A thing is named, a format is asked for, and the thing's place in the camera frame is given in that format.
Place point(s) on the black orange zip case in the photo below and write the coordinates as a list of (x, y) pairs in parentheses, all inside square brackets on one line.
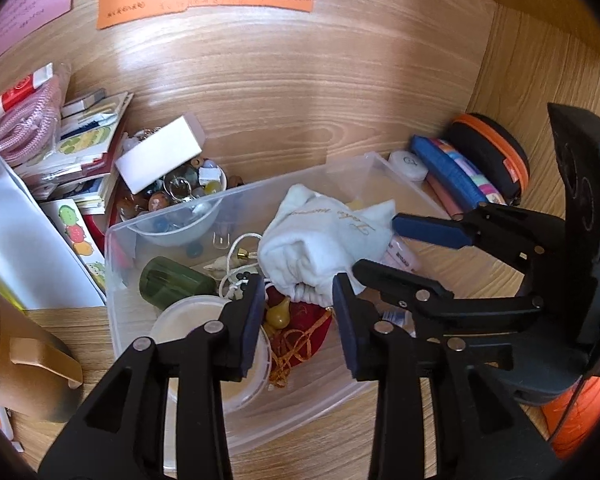
[(490, 152)]

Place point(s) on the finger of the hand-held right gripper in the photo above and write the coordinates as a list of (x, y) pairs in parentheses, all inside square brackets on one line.
[(430, 230), (400, 282)]

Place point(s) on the red white tube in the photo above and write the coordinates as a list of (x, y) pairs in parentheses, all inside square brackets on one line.
[(17, 92)]

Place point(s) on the clear plastic bowl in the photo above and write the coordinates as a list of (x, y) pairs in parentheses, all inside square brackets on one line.
[(180, 232)]

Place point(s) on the yellow gourd pendant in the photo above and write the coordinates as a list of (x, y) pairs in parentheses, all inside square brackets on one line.
[(277, 312)]

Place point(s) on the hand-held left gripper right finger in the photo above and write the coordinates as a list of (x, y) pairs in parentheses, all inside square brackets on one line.
[(345, 330)]

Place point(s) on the pink paper note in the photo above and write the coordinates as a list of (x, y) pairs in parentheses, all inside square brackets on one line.
[(25, 5)]

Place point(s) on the white cardboard box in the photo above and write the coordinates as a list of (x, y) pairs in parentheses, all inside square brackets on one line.
[(157, 157)]

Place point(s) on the brown mug with lid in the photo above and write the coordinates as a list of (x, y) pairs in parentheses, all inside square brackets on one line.
[(15, 360)]

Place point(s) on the white round jar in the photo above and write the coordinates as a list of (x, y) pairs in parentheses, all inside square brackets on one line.
[(190, 317)]

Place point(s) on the blue striped pencil pouch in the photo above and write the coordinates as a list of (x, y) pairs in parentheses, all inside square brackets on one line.
[(445, 170)]

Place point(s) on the dark red book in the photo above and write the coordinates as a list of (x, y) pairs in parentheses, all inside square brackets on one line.
[(97, 175)]

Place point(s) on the white round case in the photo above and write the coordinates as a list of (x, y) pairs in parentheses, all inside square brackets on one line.
[(409, 164)]

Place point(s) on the white cloth pouch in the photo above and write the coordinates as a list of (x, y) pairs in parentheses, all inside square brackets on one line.
[(320, 240)]

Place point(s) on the stack of books and booklets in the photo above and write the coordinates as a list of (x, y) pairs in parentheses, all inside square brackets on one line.
[(85, 142)]

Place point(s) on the green glass bottle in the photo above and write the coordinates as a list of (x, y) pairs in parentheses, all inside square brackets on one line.
[(175, 282)]

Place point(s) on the bowl of beads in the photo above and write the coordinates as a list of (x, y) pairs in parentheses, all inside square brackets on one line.
[(180, 187)]

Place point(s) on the red velvet pouch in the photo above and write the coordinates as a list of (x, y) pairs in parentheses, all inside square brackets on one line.
[(307, 327)]

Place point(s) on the fruit sticker sheet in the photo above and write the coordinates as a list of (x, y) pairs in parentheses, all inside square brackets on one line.
[(77, 240)]

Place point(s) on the wooden desktop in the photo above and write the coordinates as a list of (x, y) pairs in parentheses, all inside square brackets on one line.
[(320, 452)]

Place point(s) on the clear plastic storage box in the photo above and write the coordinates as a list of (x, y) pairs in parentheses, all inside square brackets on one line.
[(305, 400)]

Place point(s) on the pink pencil case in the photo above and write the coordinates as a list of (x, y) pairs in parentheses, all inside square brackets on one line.
[(447, 197)]

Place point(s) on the small grey white box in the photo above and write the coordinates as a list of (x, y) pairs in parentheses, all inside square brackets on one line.
[(82, 102)]

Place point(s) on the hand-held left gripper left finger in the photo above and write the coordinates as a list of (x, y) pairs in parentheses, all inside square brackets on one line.
[(252, 327)]

